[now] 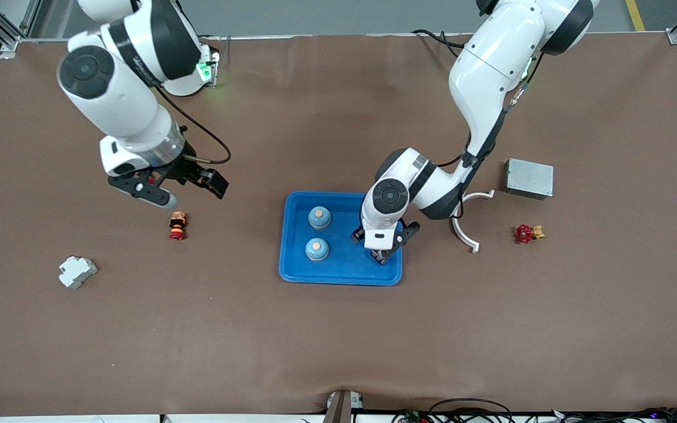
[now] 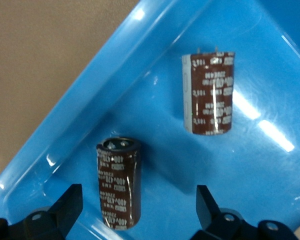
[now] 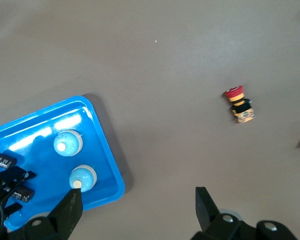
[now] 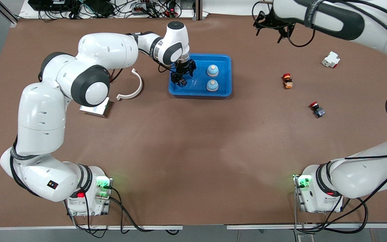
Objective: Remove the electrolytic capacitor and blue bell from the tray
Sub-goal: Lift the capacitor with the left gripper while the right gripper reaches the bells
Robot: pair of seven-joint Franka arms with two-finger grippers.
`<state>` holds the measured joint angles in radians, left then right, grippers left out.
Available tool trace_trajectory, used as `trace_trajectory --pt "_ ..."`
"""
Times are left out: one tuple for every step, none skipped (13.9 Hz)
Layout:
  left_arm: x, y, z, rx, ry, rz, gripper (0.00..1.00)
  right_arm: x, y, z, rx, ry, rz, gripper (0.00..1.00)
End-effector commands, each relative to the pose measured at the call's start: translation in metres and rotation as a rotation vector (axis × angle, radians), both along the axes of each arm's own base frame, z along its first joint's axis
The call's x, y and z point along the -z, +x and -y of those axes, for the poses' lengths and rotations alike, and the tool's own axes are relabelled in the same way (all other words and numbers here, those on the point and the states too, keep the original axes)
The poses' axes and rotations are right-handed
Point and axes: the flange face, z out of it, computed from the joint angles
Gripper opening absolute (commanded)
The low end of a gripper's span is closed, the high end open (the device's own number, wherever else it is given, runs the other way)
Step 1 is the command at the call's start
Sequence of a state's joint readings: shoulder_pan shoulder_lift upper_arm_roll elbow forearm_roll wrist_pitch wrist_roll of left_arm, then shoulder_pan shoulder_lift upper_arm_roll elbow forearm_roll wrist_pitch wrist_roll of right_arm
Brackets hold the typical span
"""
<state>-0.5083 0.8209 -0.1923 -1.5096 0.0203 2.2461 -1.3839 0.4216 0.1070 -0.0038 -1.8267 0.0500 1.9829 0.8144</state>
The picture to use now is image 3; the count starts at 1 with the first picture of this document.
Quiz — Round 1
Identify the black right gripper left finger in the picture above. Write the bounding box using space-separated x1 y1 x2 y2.
47 188 84 240

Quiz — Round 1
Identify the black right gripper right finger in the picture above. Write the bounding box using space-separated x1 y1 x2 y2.
195 186 242 235

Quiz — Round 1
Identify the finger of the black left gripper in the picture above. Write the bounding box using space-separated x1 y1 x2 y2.
0 166 37 193
4 202 24 221

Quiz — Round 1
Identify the light blue service bell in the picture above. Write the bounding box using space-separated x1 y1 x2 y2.
68 164 98 193
53 129 84 158

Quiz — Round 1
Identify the blue plastic tray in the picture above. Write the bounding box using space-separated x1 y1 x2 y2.
0 95 126 230

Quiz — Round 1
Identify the red yellow emergency stop button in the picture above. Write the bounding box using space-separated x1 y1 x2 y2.
224 84 256 125

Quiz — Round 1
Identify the brown table mat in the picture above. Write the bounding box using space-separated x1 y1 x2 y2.
0 0 300 240

